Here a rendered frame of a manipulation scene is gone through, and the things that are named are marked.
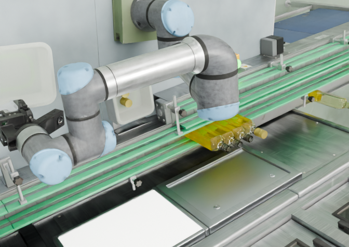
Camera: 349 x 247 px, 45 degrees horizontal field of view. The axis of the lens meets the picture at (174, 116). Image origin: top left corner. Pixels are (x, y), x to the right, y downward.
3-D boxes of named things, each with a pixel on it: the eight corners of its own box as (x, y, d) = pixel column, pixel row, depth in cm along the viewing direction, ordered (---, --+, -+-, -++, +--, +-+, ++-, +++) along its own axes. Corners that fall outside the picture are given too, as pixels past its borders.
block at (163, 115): (156, 120, 180) (165, 125, 175) (153, 100, 176) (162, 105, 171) (163, 118, 182) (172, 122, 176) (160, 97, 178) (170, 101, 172)
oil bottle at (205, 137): (183, 136, 183) (215, 153, 166) (182, 124, 180) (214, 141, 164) (193, 131, 185) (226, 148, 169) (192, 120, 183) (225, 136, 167)
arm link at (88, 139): (113, 111, 93) (66, 127, 88) (120, 155, 98) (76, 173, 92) (98, 101, 99) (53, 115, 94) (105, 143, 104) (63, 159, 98)
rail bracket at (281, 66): (266, 67, 201) (287, 73, 190) (265, 52, 197) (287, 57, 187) (271, 65, 202) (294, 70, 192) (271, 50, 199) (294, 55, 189)
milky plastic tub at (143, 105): (108, 120, 174) (119, 126, 167) (98, 68, 164) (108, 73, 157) (144, 106, 182) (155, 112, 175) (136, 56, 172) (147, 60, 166)
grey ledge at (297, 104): (214, 134, 207) (230, 142, 198) (213, 118, 203) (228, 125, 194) (336, 77, 252) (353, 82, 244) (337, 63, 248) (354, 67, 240)
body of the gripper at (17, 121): (-8, 110, 103) (7, 131, 94) (27, 102, 107) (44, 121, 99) (-3, 137, 106) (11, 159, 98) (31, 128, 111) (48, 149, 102)
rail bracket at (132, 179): (120, 183, 171) (136, 197, 161) (117, 168, 168) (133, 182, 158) (128, 179, 173) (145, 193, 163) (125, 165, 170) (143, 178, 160)
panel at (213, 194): (54, 243, 149) (95, 304, 123) (52, 236, 148) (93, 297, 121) (242, 148, 192) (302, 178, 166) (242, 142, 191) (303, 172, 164)
